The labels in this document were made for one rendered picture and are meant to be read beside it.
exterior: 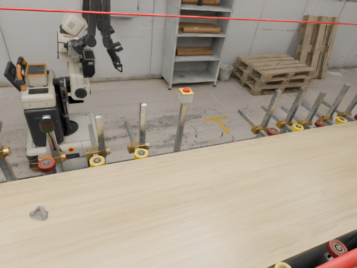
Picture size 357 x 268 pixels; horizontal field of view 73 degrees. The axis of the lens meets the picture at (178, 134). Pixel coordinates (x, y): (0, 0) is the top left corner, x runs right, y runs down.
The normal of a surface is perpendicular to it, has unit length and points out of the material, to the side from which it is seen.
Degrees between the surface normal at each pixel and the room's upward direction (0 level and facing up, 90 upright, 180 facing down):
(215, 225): 0
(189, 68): 90
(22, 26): 90
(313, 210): 0
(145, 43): 90
